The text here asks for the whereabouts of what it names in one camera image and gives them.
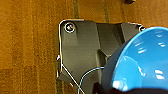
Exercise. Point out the solid blue bowl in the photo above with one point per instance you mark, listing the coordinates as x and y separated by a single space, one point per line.
143 60

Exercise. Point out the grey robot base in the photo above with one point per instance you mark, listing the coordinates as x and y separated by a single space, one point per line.
83 50

